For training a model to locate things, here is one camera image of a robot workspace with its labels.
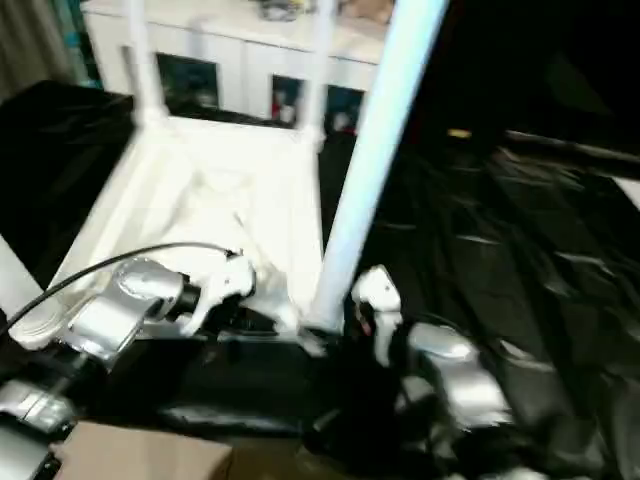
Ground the white plastic table top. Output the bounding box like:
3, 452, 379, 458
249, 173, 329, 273
9, 112, 331, 356

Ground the white plastic table leg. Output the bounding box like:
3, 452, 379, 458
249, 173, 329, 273
124, 0, 169, 126
0, 234, 46, 321
297, 0, 336, 141
309, 0, 449, 334

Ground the black mat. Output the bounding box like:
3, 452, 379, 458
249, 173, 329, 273
0, 79, 640, 480

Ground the white cabinet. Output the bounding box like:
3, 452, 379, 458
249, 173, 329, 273
82, 0, 391, 134

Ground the white flat board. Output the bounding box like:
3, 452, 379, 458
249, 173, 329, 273
617, 177, 640, 206

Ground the grey curtain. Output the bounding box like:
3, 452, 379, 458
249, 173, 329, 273
0, 0, 76, 101

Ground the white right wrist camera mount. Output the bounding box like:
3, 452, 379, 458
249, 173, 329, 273
352, 266, 401, 369

